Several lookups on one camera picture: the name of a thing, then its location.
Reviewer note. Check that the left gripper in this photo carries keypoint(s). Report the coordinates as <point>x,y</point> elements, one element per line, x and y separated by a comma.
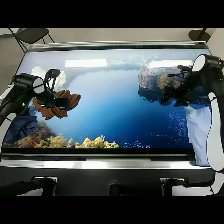
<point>53,99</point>

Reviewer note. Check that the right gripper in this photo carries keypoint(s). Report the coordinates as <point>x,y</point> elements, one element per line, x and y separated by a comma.
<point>171,96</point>

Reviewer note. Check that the brown shirt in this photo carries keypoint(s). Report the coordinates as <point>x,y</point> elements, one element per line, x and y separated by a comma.
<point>71,99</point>

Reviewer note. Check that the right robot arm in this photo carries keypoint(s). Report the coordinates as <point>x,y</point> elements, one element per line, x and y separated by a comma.
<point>213,75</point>

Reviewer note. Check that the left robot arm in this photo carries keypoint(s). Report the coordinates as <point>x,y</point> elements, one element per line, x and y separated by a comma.
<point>23,83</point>

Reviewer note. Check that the pale blue garment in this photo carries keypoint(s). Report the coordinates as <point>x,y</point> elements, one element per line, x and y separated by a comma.
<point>199,133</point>

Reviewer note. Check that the black folding chair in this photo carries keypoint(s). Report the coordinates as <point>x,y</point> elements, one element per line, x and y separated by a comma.
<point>31,34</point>

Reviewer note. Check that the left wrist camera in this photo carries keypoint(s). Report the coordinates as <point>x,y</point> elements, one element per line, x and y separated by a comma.
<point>52,76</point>

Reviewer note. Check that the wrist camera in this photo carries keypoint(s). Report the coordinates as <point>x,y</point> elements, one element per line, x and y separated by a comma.
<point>52,76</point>
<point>181,70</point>

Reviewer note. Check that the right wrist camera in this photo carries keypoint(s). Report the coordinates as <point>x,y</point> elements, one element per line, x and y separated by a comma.
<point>181,70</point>

